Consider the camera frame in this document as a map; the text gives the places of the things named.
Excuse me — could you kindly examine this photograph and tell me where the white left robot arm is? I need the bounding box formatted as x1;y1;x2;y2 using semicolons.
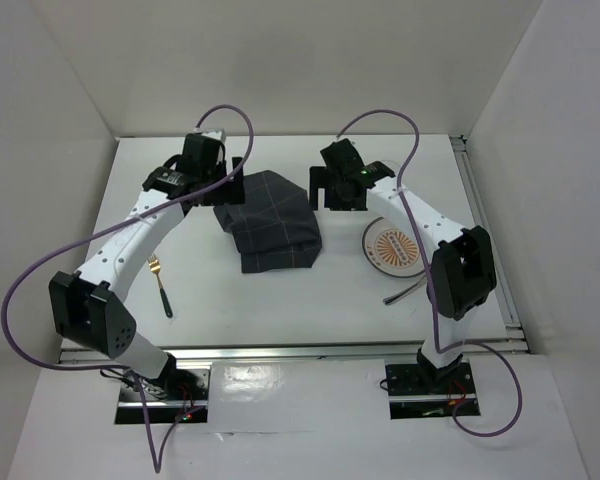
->
49;128;245;399

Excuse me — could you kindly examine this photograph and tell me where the dark grey checked cloth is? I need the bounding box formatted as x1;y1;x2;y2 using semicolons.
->
214;170;322;274

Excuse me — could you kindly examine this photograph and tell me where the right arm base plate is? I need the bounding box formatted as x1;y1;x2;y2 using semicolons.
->
379;362;480;420

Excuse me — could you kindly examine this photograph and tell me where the aluminium rail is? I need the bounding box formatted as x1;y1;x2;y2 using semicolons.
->
59;339;529;364
449;136;527;343

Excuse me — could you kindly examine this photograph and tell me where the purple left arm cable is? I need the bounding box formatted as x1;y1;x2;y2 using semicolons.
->
2;103;256;474

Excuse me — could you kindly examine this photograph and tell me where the aluminium front rail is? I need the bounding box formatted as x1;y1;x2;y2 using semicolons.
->
59;339;529;364

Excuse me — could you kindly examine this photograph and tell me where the gold fork green handle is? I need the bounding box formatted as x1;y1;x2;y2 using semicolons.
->
148;254;174;319

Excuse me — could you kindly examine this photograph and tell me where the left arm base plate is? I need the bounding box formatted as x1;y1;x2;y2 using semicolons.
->
114;364;211;425

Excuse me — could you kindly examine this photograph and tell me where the silver knife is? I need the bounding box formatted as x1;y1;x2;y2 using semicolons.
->
383;277;427;306

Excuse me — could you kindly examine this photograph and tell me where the aluminium right side rail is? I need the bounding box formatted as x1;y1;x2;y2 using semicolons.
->
449;136;527;343

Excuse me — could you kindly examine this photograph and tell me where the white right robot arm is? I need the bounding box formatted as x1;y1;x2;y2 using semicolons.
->
309;139;497;392

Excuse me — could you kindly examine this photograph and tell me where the plate with orange sunburst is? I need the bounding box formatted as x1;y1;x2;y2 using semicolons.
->
362;217;424;278

